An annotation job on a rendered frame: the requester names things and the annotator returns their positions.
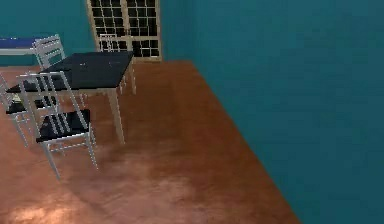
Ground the white chair black seat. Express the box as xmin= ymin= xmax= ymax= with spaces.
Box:
xmin=32 ymin=33 xmax=67 ymax=72
xmin=16 ymin=70 xmax=100 ymax=181
xmin=0 ymin=73 xmax=59 ymax=148

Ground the beige framed glass door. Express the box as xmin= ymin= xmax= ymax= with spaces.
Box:
xmin=85 ymin=0 xmax=164 ymax=63

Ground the black top dining table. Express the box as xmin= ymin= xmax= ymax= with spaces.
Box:
xmin=5 ymin=50 xmax=138 ymax=146

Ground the blue and white counter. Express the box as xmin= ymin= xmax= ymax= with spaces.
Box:
xmin=0 ymin=36 xmax=46 ymax=56

